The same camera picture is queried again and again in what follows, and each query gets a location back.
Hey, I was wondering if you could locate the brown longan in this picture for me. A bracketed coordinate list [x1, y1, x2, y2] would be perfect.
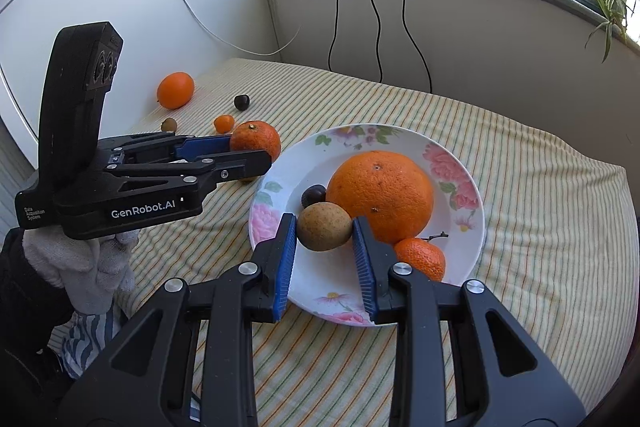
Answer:
[160, 117, 178, 133]
[296, 202, 352, 251]

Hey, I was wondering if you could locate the small kumquat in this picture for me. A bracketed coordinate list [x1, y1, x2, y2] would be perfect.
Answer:
[213, 114, 235, 134]

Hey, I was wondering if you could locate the white floral plate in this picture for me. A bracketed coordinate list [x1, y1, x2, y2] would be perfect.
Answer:
[247, 122, 487, 329]

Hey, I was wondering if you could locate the tangerine edge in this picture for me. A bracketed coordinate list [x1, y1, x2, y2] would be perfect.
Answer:
[230, 120, 282, 161]

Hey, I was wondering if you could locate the tangerine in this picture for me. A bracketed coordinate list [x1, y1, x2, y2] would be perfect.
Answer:
[394, 237, 446, 282]

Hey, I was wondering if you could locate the smooth oval orange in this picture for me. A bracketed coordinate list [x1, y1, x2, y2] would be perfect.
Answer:
[156, 72, 195, 110]

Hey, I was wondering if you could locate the dark plum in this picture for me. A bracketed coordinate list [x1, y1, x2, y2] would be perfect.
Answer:
[233, 94, 250, 112]

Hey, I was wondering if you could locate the large orange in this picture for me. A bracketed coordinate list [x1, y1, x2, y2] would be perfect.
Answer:
[326, 150, 435, 245]

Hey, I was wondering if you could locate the white gloved left hand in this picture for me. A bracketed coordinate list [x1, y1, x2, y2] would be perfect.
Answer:
[23, 227, 139, 314]

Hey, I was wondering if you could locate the dark cherry in plate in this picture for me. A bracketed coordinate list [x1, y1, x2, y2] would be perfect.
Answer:
[300, 184, 326, 208]

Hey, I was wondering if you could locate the striped tablecloth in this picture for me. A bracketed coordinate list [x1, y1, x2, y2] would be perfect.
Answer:
[49, 56, 640, 427]

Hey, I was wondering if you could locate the black cable left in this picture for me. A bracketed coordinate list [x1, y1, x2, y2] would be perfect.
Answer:
[326, 0, 362, 72]

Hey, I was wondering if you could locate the black cable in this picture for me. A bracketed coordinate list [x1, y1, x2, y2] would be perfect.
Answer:
[398, 0, 434, 94]
[363, 0, 385, 84]
[326, 0, 362, 72]

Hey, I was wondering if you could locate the black cable middle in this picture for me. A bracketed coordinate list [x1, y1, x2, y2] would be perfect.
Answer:
[363, 0, 385, 84]

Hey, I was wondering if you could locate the black cable right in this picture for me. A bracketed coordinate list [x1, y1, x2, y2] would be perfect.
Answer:
[398, 0, 434, 94]

